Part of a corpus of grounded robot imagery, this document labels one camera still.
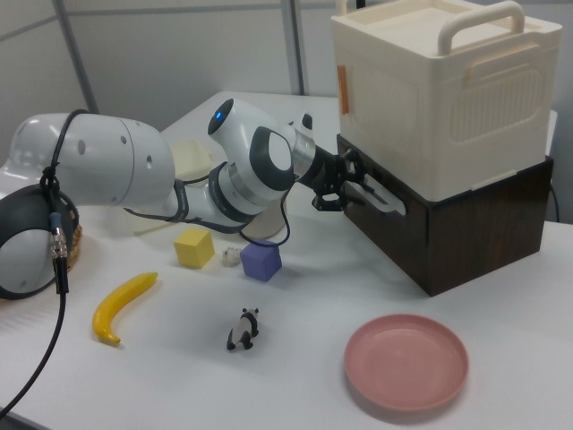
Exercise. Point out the white open plastic bin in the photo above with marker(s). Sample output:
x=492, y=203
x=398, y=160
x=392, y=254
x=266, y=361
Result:
x=190, y=157

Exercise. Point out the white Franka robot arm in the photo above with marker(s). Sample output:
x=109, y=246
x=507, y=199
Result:
x=112, y=161

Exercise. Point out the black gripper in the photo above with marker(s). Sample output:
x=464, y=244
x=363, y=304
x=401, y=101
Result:
x=323, y=172

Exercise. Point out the dark brown drawer cabinet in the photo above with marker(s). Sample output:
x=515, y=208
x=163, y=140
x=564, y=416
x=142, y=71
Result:
x=483, y=233

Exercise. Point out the pink plastic plate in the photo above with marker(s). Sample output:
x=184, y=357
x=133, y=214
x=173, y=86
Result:
x=405, y=363

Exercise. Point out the toy panda figure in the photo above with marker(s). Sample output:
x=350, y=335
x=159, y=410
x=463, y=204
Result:
x=244, y=329

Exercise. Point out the yellow foam cube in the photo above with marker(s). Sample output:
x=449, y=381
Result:
x=192, y=251

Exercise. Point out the woven wicker basket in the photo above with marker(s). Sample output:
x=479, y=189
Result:
x=75, y=244

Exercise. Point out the purple foam cube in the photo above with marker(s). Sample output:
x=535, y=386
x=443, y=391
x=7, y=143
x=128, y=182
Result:
x=260, y=262

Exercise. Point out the yellow toy banana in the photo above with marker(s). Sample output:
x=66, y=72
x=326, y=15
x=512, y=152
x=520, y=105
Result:
x=116, y=304

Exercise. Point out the small pale crumpled object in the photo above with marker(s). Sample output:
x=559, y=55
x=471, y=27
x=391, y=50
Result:
x=231, y=256

